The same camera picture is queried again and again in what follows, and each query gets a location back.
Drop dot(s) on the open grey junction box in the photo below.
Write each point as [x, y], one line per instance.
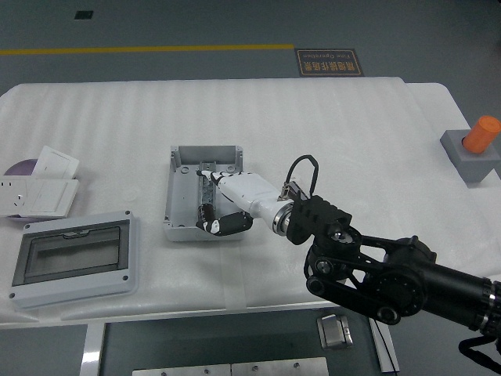
[184, 196]

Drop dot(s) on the grey box with dark window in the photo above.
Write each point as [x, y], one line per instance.
[74, 258]

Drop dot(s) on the black orange floor sign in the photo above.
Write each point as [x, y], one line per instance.
[329, 62]

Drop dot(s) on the white tape strip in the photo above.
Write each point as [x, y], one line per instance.
[233, 278]

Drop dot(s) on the black floor hatch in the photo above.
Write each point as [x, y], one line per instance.
[83, 15]

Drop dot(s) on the white switch plate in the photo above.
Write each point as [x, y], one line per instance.
[52, 197]
[55, 162]

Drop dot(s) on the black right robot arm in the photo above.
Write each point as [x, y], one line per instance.
[391, 282]

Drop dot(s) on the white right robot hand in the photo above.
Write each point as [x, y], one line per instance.
[250, 192]

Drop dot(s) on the white wall socket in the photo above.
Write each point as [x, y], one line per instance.
[15, 196]

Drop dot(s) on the white table leg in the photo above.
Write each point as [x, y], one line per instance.
[92, 348]
[389, 348]

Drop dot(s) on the metal mounting rail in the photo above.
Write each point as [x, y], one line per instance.
[206, 192]

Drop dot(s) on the orange cylinder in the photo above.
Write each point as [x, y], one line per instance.
[480, 135]

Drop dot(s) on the purple disc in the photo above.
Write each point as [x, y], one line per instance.
[21, 167]

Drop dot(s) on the grey block holder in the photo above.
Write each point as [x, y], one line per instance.
[475, 164]

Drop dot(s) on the white foam mat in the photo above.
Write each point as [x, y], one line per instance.
[235, 113]

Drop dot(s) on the grey metal plate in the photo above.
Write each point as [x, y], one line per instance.
[182, 370]
[280, 367]

